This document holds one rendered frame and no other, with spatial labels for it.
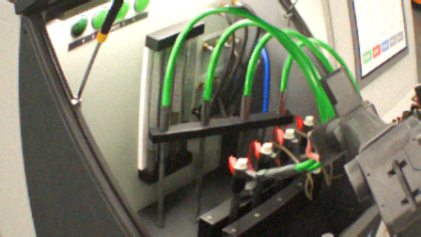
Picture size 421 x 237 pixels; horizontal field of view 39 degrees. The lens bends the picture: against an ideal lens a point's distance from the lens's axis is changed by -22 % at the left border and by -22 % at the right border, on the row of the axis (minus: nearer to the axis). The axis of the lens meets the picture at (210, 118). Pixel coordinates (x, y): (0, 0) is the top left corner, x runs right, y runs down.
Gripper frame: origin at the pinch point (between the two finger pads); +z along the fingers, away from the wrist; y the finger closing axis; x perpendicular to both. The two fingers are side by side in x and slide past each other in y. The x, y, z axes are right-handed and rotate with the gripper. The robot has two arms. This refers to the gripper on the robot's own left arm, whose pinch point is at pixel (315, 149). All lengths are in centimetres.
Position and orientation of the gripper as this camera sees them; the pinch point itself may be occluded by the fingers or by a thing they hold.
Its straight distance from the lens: 129.7
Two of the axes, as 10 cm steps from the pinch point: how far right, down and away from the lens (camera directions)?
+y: -8.1, 4.1, -4.2
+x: 4.8, 8.7, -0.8
